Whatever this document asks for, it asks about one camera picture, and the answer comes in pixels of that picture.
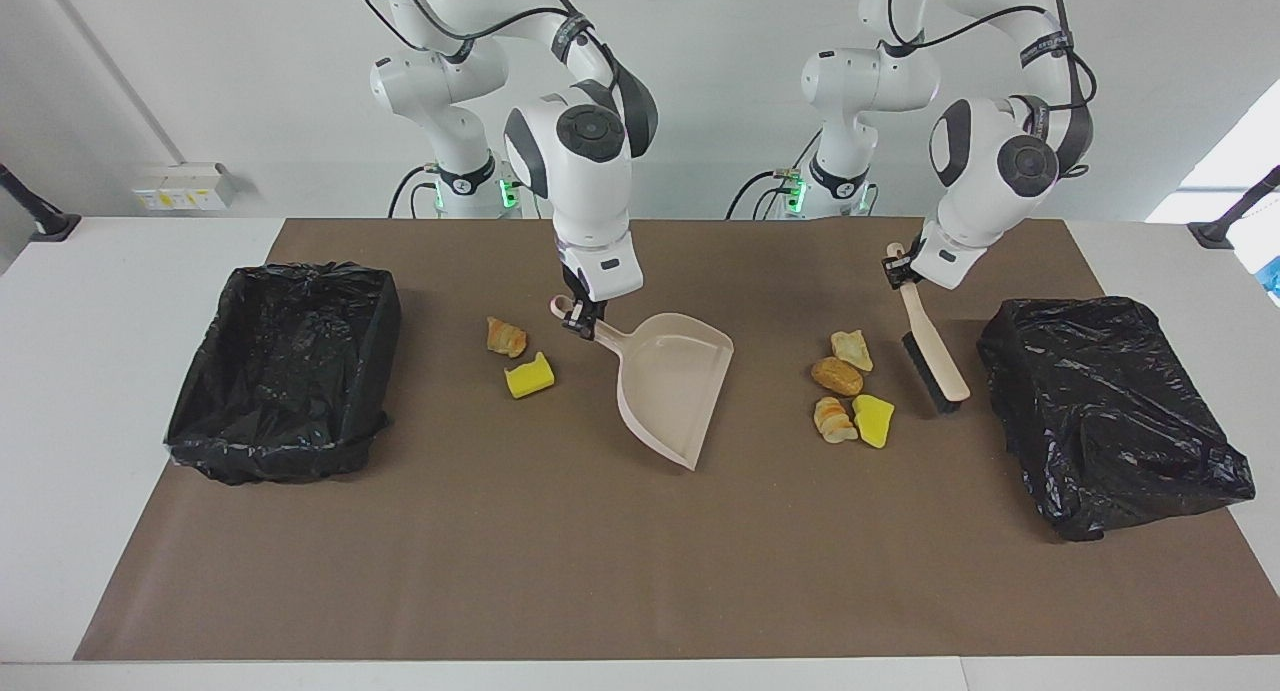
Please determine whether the striped orange croissant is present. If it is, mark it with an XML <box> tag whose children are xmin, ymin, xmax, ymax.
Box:
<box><xmin>812</xmin><ymin>395</ymin><xmax>860</xmax><ymax>445</ymax></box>

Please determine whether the bin lined with black bag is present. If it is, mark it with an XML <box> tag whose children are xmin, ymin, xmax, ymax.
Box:
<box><xmin>163</xmin><ymin>261</ymin><xmax>403</xmax><ymax>487</ymax></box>
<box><xmin>976</xmin><ymin>295</ymin><xmax>1257</xmax><ymax>543</ymax></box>

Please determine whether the golden flaky croissant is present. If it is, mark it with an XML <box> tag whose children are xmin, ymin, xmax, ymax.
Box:
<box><xmin>486</xmin><ymin>316</ymin><xmax>528</xmax><ymax>359</ymax></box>

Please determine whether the brown bread roll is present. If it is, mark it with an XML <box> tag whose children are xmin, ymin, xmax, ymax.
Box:
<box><xmin>810</xmin><ymin>356</ymin><xmax>865</xmax><ymax>399</ymax></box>

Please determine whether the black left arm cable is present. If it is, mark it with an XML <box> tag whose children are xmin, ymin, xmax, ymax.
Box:
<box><xmin>880</xmin><ymin>0</ymin><xmax>1098</xmax><ymax>177</ymax></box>

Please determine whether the beige brush with black bristles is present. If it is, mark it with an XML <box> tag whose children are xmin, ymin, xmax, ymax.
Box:
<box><xmin>886</xmin><ymin>242</ymin><xmax>972</xmax><ymax>415</ymax></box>

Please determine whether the yellow green-backed sponge piece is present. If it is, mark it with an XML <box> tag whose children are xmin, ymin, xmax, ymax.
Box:
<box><xmin>851</xmin><ymin>393</ymin><xmax>897</xmax><ymax>450</ymax></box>

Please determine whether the croissant with pale underside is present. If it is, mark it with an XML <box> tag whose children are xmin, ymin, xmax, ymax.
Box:
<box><xmin>829</xmin><ymin>328</ymin><xmax>875</xmax><ymax>374</ymax></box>

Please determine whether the black base power cable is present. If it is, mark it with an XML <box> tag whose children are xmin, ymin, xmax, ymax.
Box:
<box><xmin>725</xmin><ymin>126</ymin><xmax>823</xmax><ymax>220</ymax></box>
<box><xmin>388</xmin><ymin>164</ymin><xmax>441</xmax><ymax>219</ymax></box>

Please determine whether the beige plastic dustpan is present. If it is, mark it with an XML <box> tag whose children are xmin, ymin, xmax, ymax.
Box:
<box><xmin>550</xmin><ymin>293</ymin><xmax>736</xmax><ymax>472</ymax></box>

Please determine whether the brown table mat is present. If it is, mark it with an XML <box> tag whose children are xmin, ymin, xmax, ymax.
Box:
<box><xmin>73</xmin><ymin>218</ymin><xmax>1280</xmax><ymax>662</ymax></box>

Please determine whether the white wall outlet box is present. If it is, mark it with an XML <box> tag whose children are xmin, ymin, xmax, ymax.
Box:
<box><xmin>133</xmin><ymin>163</ymin><xmax>238</xmax><ymax>212</ymax></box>

